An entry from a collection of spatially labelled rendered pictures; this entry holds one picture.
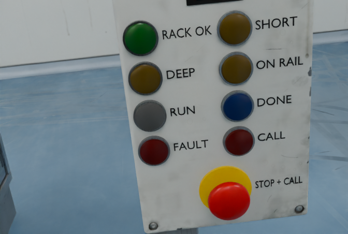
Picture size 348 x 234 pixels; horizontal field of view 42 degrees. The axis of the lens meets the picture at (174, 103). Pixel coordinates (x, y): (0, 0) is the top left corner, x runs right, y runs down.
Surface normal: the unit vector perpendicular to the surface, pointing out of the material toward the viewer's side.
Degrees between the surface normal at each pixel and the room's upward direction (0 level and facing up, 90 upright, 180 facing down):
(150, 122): 93
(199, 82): 90
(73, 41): 90
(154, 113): 87
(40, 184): 0
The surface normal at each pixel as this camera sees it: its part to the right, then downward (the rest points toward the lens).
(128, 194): -0.09, -0.92
